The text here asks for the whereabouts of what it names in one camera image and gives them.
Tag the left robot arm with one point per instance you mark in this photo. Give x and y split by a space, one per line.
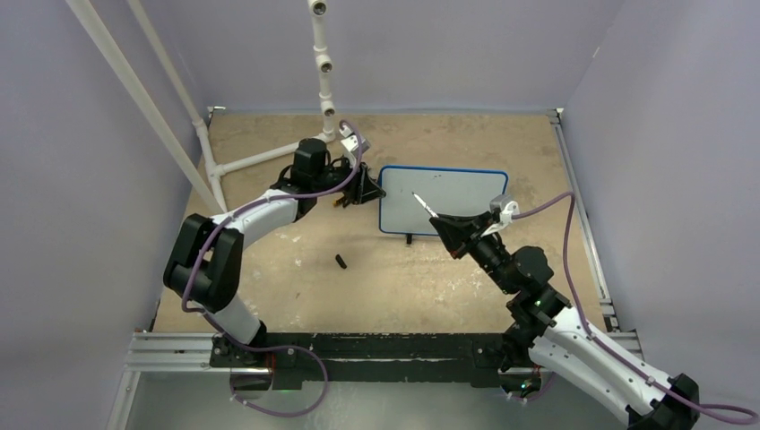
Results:
204 266

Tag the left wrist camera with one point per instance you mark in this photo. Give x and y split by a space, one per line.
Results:
353 146

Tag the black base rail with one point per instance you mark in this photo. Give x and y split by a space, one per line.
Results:
482 360

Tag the yellow handled pliers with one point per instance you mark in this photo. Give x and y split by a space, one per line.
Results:
341 203

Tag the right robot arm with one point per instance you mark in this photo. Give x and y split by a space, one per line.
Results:
550 332

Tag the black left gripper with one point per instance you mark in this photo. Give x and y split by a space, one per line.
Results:
361 192

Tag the blue framed whiteboard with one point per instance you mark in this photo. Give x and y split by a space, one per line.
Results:
453 191

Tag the aluminium frame rail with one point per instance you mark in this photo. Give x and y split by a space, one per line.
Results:
165 352

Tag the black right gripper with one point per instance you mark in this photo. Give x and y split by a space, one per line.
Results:
456 231

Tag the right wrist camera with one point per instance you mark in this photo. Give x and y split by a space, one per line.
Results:
504 209

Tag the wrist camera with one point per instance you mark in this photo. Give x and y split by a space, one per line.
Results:
353 146
504 209

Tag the white whiteboard marker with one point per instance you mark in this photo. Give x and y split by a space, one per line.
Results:
425 206

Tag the black marker cap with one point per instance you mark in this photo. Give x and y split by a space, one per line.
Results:
341 261

